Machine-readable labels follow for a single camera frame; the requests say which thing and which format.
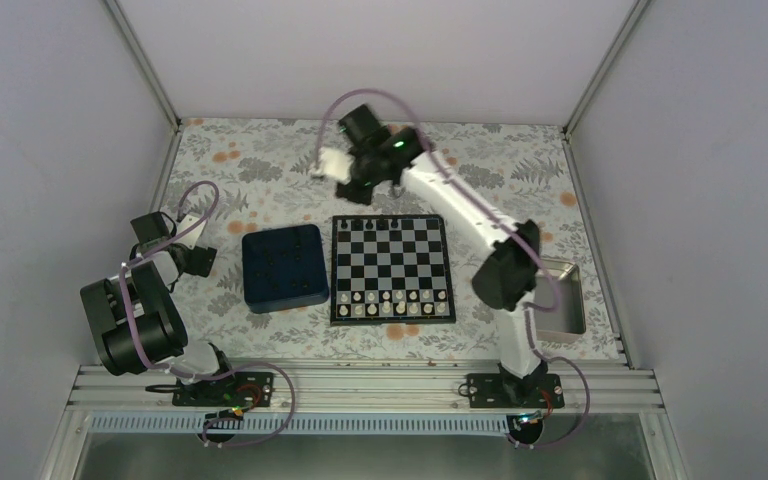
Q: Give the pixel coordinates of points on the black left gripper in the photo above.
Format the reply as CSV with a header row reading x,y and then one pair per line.
x,y
194,266

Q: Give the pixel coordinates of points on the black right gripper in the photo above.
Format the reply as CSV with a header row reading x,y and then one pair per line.
x,y
362,195

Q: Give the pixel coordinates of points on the dark blue plastic tray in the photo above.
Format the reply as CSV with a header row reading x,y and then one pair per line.
x,y
284,268

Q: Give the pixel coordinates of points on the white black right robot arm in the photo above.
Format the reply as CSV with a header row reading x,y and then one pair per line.
x,y
507,276

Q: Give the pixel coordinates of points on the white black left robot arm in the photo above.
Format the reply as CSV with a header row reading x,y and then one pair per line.
x,y
140,320

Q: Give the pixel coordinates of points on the white chess pieces front row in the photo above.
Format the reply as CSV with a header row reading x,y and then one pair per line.
x,y
393,304

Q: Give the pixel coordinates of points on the black white chessboard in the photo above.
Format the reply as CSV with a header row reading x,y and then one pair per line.
x,y
415,257

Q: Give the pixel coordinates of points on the floral patterned table cloth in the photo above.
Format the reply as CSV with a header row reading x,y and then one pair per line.
x,y
254,173

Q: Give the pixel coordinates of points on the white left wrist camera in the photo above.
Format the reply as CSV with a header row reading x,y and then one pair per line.
x,y
189,234

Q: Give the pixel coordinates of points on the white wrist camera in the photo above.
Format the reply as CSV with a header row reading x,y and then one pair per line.
x,y
333,164
189,234

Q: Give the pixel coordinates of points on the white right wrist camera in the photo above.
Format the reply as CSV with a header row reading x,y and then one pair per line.
x,y
333,164

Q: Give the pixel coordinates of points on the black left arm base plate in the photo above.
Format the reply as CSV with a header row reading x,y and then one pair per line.
x,y
243,390

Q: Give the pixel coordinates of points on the grey slotted cable duct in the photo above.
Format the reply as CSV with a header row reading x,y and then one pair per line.
x,y
303,423

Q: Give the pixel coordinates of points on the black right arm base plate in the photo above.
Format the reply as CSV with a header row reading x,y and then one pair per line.
x,y
498,391

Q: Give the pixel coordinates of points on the aluminium mounting rail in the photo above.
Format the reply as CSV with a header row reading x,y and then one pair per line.
x,y
383,387

